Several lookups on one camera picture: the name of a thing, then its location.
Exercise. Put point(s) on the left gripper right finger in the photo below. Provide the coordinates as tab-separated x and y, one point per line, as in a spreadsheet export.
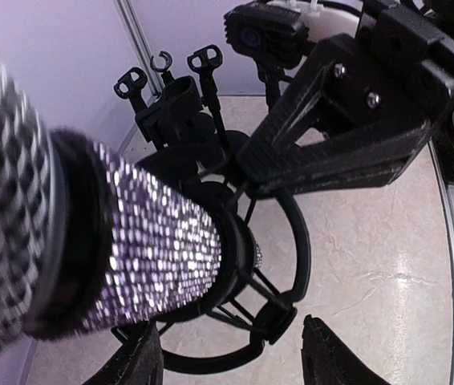
327	360

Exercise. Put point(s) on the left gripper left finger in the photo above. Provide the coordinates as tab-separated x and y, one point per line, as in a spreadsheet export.
139	361

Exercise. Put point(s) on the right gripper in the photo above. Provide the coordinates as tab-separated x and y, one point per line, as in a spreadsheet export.
359	109

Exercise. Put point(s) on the black tripod microphone stand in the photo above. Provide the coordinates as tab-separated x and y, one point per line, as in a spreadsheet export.
258	326

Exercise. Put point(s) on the glitter microphone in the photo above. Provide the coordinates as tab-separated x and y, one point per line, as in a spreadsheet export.
88	240

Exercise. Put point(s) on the black desk stand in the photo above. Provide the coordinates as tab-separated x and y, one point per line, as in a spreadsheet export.
130	85

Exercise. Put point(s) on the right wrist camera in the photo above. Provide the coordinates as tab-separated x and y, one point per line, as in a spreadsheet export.
268	34

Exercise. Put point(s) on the aluminium corner frame post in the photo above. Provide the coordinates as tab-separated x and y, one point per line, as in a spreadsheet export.
138	42

